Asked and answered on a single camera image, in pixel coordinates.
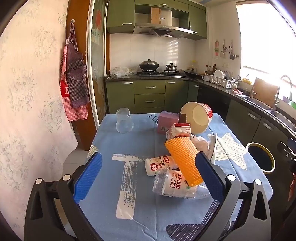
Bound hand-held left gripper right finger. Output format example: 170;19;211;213
195;151;272;241

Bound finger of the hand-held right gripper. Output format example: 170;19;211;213
277;137;296;173

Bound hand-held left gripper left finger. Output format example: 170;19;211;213
24;152;103;241

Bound yellow-rimmed dark trash bin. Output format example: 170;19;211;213
245;142;278;176

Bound orange foam net sleeve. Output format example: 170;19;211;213
165;136;204;187

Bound white paper tissue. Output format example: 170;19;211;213
191;136;211;154

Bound crushed clear water bottle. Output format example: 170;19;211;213
152;169;212;200

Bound white pill bottle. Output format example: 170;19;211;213
145;155;178;177

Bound red white milk carton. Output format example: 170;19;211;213
166;123;192;141

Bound red white paper bowl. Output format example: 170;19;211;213
180;101;213;133

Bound clear plastic cup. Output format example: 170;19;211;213
116;108;134;133

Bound pink purple cardboard box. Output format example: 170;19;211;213
157;111;182;134

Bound person's right hand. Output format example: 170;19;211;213
288;175;296;202

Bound green sink cabinets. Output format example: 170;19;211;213
225;99;296;167

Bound steel double sink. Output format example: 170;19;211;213
240;95;296;133

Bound tall steel faucet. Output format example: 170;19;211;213
272;75;293;112

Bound wooden cutting board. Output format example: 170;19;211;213
253;77;279;107

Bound blue star-print tablecloth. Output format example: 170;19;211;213
76;112;272;241

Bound red checked apron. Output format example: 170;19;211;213
60;45;89;122

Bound black dishwasher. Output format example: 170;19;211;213
198;84;232;121

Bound white dish rack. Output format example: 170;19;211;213
205;74;239;89

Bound purple checked apron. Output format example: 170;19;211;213
66;23;90;109

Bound row of white plates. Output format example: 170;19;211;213
214;70;232;80

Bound green drawer cabinets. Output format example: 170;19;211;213
105;79;199;114

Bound clear plastic bags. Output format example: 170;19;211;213
109;66;139;77

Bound gas stove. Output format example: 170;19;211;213
137;70;181;77

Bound rack of hanging utensils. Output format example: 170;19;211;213
214;39;240;60

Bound frosted glass sliding door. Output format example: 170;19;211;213
87;0;110;126

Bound black lidded wok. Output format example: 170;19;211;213
139;59;160;71

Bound steel range hood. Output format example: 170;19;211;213
133;23;193;38

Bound green upper cabinets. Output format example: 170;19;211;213
106;0;208;41

